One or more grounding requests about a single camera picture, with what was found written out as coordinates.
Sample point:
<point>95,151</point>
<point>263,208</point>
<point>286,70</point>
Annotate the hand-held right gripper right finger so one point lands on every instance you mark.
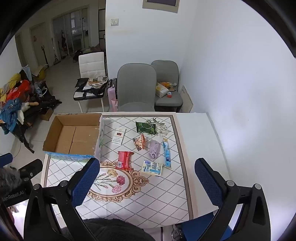
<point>208,180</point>

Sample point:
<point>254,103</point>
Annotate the pink suitcase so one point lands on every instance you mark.
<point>111,97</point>

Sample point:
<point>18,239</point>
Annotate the blue tube packet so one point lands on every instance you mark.
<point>167,154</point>

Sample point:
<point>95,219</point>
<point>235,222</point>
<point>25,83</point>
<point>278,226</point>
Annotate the white wall switch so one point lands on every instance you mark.
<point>115,22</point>

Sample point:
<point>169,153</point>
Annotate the pile of colourful clothes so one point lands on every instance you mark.
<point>13,102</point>

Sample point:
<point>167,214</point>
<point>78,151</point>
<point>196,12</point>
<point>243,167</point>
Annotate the red snack packet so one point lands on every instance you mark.
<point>124,161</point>

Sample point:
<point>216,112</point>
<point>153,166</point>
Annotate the small red white box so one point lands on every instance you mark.
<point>169,94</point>

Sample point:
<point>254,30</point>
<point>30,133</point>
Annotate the floral patterned tablecloth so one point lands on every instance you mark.
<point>157,197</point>

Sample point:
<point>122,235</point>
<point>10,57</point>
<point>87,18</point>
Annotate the white board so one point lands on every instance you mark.
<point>186,99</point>

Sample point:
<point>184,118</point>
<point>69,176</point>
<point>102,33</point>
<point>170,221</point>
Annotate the grey fuzzy cloth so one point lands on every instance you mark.
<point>9,176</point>

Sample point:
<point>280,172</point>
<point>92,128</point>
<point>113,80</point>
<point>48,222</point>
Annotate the blue chair seat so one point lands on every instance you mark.
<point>203,229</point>

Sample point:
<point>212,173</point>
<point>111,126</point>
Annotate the grey upholstered chair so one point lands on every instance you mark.
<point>136,83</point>
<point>166,71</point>

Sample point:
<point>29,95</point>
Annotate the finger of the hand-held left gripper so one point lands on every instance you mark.
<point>32,169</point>
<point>5,160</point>

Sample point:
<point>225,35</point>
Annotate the orange snack packet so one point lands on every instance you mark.
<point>140,142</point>

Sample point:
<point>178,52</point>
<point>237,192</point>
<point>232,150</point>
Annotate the white plastic bag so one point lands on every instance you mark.
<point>161,90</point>

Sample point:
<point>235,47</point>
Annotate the purple cloth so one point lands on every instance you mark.
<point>153,149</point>

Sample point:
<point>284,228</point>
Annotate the blue white tissue pack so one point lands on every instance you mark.
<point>152,168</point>

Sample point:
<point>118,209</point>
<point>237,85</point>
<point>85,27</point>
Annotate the white cigarette pack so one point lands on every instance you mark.
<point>118,136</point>

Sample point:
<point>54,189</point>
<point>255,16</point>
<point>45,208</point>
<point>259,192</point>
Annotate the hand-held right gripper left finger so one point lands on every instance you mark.
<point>85,183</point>

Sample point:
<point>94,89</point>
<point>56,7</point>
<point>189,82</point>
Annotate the white padded chair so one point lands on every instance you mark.
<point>91,63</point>

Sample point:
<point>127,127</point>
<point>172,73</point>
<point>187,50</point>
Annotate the green snack packet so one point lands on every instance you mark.
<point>145,128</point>

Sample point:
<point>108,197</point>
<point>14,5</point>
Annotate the black flat bag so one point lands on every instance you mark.
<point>82,83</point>

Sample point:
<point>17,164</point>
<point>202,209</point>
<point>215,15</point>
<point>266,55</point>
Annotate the person's dark fuzzy clothing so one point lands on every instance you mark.
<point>111,230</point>

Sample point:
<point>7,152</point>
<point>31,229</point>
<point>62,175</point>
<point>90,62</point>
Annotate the small brown cardboard box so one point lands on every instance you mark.
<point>47,114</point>

